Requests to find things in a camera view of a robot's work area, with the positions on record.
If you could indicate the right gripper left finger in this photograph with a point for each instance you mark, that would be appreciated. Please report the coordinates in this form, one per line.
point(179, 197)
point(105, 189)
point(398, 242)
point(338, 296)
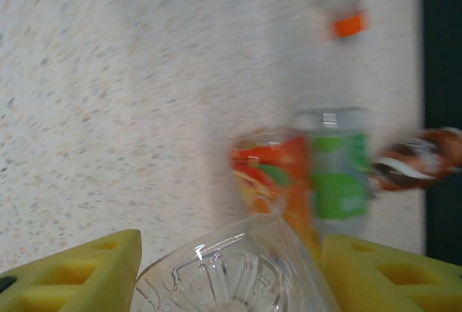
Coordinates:
point(72, 279)

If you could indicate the crushed brown label bottle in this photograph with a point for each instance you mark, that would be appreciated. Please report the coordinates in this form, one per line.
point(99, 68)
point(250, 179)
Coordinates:
point(415, 164)

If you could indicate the green label plastic bottle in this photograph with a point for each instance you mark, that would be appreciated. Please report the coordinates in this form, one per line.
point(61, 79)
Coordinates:
point(339, 182)

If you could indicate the orange cap clear bottle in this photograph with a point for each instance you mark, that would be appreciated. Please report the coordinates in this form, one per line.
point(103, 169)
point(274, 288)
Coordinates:
point(348, 25)

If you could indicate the orange snack packet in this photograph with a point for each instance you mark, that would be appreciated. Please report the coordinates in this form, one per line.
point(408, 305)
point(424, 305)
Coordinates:
point(274, 174)

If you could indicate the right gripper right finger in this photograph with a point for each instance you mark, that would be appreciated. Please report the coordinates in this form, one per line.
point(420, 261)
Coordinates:
point(397, 283)

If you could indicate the green cap clear bottle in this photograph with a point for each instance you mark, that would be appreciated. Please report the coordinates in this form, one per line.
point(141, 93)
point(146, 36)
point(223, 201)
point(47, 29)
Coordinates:
point(223, 272)

